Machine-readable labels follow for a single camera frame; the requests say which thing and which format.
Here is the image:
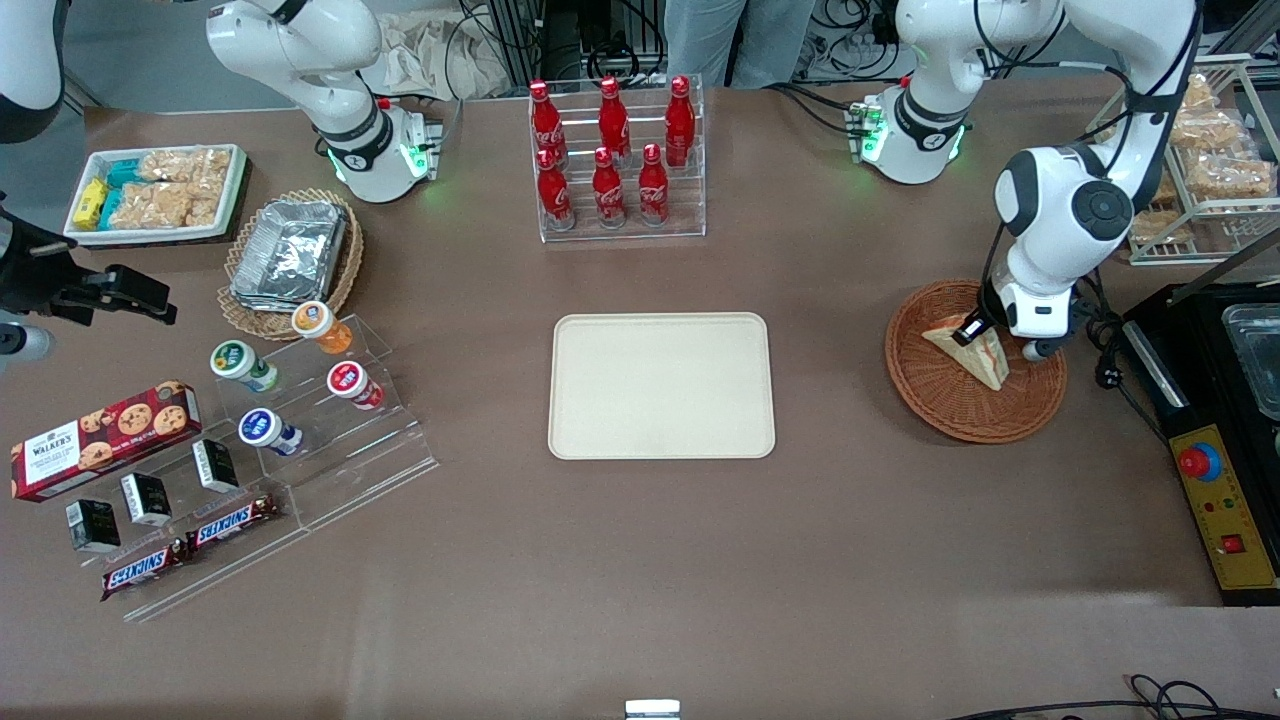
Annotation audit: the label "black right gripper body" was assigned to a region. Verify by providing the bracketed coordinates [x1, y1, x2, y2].
[0, 205, 76, 323]

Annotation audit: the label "triangular sandwich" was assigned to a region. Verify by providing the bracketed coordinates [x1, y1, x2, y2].
[921, 315, 1010, 393]

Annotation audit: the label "dark brown wicker basket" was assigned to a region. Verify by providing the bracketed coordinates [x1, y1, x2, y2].
[885, 278, 1068, 445]

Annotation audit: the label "white rectangular snack tray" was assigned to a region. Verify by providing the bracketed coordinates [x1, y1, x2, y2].
[63, 143, 249, 247]

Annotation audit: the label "light tan wicker basket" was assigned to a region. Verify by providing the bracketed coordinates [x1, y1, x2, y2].
[218, 188, 364, 342]

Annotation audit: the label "beige rectangular serving tray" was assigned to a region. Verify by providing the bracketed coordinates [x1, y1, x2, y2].
[548, 312, 777, 461]

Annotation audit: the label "clear bag of rice crackers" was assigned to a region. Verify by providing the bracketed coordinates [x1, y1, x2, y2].
[135, 148, 233, 187]
[108, 182, 221, 230]

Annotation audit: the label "green lid gum jar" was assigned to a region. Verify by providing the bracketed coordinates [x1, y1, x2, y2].
[210, 340, 281, 394]

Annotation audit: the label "red Walkers cookie box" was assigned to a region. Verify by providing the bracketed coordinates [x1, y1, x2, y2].
[10, 380, 202, 503]

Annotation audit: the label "aluminium foil container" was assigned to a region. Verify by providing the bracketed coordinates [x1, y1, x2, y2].
[230, 200, 348, 307]

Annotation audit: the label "black countertop appliance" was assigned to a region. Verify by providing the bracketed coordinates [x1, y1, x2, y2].
[1122, 283, 1280, 441]

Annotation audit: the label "orange lid gum jar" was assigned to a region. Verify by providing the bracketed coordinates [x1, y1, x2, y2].
[291, 301, 354, 356]

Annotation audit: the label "blue lid gum jar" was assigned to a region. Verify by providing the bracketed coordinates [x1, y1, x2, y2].
[238, 408, 303, 457]

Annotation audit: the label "small black carton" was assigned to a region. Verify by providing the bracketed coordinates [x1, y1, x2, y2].
[120, 472, 173, 528]
[192, 438, 240, 493]
[66, 498, 122, 554]

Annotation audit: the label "clear plastic container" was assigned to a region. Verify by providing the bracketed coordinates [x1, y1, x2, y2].
[1220, 302, 1280, 422]

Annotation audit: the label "red lid gum jar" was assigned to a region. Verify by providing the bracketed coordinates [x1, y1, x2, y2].
[327, 361, 385, 411]

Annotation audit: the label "Snickers chocolate bar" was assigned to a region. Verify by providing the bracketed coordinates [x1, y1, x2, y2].
[100, 540, 191, 602]
[186, 493, 283, 551]

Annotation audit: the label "yellow emergency stop box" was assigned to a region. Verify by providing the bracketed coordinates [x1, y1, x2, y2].
[1170, 425, 1279, 593]

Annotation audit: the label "clear acrylic stepped riser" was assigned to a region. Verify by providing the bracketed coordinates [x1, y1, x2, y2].
[215, 313, 439, 533]
[60, 430, 311, 623]

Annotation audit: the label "clear acrylic bottle rack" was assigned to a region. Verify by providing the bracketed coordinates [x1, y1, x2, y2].
[528, 75, 707, 244]

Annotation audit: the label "red cola bottle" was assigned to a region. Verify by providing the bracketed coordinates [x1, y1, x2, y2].
[638, 143, 671, 227]
[536, 148, 576, 233]
[592, 146, 627, 229]
[598, 76, 632, 166]
[664, 75, 696, 169]
[529, 80, 564, 166]

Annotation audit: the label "person in grey jeans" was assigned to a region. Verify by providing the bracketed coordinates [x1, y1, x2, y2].
[663, 0, 817, 89]

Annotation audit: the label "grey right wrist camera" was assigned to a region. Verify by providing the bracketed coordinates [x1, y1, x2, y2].
[0, 325, 53, 363]

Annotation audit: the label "metal wire shelf rack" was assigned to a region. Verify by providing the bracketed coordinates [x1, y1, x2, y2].
[1088, 55, 1280, 267]

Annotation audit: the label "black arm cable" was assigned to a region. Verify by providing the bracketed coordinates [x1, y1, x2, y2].
[975, 0, 1203, 336]

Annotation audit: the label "black base cables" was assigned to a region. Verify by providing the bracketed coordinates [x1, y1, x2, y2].
[768, 82, 863, 137]

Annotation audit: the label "black cable loop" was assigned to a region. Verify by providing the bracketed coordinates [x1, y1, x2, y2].
[945, 675, 1280, 720]

